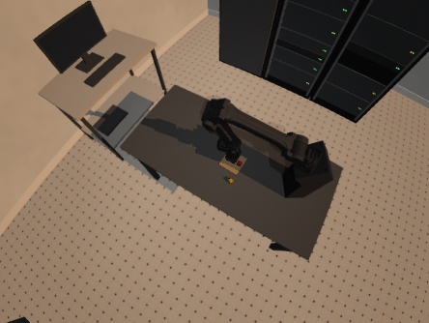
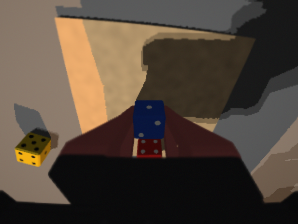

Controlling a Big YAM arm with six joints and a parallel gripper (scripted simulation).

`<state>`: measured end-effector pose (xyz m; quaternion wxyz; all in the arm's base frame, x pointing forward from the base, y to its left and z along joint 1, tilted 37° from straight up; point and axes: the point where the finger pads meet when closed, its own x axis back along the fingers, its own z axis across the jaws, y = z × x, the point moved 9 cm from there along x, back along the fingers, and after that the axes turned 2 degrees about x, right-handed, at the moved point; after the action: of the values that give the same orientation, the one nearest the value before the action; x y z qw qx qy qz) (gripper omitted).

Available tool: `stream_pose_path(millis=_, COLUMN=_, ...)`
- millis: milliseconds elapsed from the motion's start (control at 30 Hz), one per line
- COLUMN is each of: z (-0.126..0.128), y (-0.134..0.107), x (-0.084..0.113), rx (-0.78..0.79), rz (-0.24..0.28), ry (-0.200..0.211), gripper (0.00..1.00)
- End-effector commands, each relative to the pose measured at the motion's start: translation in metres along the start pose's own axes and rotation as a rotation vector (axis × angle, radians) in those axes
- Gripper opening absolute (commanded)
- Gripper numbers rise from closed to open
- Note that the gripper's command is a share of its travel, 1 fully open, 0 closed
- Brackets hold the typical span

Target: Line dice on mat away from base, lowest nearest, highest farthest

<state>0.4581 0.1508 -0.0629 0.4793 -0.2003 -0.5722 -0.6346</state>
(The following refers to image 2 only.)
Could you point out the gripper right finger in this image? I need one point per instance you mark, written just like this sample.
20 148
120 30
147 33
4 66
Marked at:
193 140

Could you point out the red die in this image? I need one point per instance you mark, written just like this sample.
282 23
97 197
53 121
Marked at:
149 148

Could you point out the dark blue die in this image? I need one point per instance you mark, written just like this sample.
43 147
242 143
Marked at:
149 119

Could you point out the tan flat mat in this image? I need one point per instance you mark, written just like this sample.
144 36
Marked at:
112 64

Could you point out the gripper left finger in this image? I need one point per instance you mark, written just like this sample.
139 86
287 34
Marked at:
105 139

